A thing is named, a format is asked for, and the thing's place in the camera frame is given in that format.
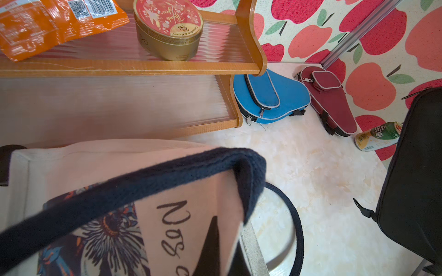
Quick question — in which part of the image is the light blue paddle case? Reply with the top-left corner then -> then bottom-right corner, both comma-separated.
233,69 -> 311,125

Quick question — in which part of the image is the maroon paddle case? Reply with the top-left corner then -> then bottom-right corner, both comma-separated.
294,66 -> 358,137

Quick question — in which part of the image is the white canvas tote bag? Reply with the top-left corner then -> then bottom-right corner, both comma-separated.
1,139 -> 305,276

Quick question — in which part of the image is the black paddle case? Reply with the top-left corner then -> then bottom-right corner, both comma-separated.
356,87 -> 442,276

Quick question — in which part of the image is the orange snack bag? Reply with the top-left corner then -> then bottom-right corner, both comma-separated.
1,0 -> 130,62

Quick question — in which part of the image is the round gold red tin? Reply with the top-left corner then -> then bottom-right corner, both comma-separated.
133,0 -> 204,62

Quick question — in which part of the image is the wooden two-tier shelf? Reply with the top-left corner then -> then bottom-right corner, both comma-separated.
1,1 -> 267,148

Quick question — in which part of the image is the small green labelled bottle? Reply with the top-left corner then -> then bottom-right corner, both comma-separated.
354,122 -> 403,152

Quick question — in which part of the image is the glass jar black lid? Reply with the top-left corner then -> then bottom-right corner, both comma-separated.
0,144 -> 26,186

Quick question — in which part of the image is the right aluminium frame post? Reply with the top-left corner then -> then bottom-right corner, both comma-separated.
320,0 -> 403,69

